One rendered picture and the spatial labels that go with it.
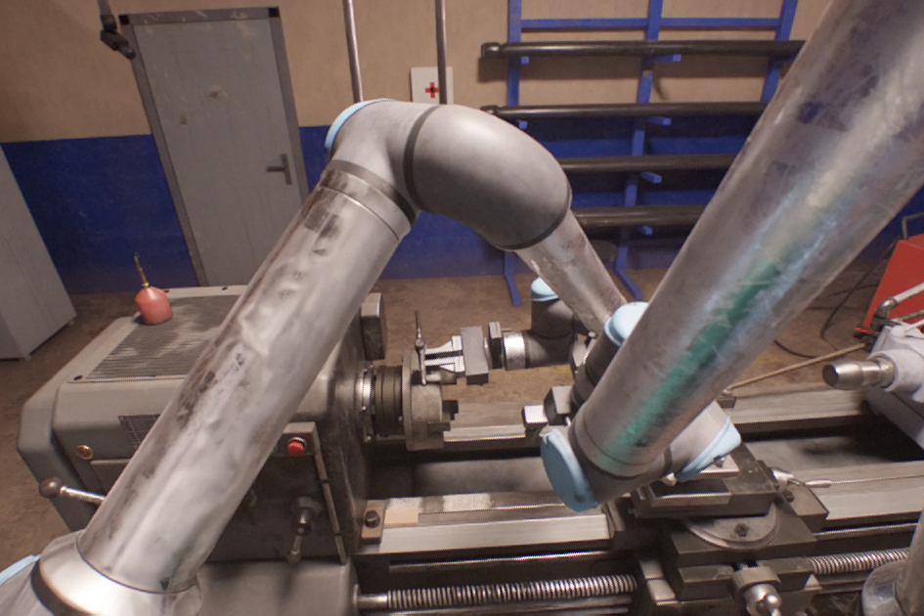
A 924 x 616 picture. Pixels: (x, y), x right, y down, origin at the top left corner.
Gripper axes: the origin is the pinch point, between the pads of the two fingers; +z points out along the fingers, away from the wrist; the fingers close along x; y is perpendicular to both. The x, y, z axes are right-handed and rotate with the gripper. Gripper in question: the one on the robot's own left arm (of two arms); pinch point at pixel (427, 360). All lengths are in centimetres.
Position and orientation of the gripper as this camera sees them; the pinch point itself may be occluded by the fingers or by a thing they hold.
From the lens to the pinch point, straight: 111.1
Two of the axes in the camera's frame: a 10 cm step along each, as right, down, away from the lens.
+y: 0.5, 6.3, 7.8
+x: -1.0, -7.7, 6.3
